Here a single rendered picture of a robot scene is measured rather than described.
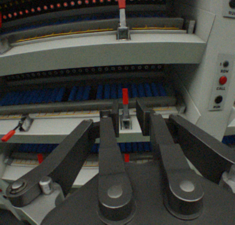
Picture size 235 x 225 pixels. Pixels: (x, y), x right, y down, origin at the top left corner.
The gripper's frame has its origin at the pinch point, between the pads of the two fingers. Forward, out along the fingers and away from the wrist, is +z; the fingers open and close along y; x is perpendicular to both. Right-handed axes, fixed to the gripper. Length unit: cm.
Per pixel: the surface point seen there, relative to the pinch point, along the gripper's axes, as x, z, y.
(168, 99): -2.0, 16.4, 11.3
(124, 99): -0.4, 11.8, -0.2
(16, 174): -25.4, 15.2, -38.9
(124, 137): -9.8, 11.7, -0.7
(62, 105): -1.9, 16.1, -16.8
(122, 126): -6.3, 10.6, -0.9
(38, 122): -5.7, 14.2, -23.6
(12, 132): -5.5, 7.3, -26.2
